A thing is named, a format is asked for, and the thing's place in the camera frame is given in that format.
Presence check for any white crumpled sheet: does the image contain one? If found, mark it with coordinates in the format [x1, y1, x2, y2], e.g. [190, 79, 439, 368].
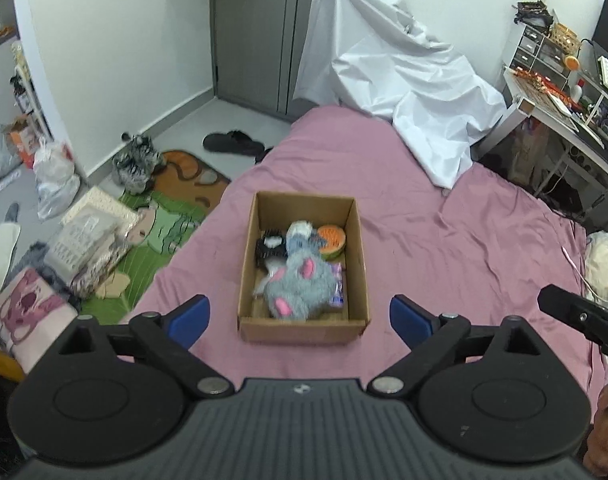
[293, 0, 506, 190]

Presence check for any blue tissue pack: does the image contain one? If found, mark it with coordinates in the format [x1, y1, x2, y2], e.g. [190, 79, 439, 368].
[329, 262, 344, 309]

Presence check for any grey door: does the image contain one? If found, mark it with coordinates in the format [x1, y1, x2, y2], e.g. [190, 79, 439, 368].
[210, 0, 313, 120]

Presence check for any floral pillow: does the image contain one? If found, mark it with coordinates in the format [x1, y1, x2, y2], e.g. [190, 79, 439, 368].
[584, 231, 608, 308]

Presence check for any green cartoon floor mat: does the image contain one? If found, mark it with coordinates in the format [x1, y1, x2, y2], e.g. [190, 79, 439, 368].
[80, 150, 230, 324]

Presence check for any patterned storage bag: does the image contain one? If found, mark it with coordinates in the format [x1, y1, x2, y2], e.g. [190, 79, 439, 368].
[44, 186, 140, 299]

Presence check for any black slipper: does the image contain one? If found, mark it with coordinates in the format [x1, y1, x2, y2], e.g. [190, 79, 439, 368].
[202, 130, 272, 162]

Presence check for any burger plush toy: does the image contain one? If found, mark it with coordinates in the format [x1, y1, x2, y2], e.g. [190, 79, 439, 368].
[317, 224, 346, 261]

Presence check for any black white plush piece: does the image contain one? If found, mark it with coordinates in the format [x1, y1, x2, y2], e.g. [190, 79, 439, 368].
[254, 230, 288, 275]

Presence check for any pink bear cushion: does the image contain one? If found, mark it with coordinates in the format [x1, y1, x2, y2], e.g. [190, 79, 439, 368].
[0, 266, 77, 374]

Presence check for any white desk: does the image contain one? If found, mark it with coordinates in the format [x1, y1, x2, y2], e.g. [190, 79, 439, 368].
[473, 67, 608, 221]

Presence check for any pink bed sheet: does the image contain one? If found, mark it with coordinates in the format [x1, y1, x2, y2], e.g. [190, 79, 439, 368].
[136, 106, 608, 400]

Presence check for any person's right hand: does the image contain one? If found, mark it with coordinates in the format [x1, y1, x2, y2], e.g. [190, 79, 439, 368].
[583, 385, 608, 478]

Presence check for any white charging cable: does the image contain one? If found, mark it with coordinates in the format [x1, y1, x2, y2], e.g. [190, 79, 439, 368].
[561, 245, 608, 306]

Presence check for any grey pink plush toy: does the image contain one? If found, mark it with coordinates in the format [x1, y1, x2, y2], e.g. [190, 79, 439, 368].
[253, 250, 336, 321]

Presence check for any white drawer organizer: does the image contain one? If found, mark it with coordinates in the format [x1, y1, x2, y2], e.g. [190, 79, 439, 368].
[502, 23, 570, 90]

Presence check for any brown cardboard box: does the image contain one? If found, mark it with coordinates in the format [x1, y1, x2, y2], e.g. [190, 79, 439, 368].
[238, 191, 370, 344]

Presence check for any white plastic bag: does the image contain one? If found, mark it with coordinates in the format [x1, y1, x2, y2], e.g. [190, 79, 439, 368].
[33, 142, 80, 221]

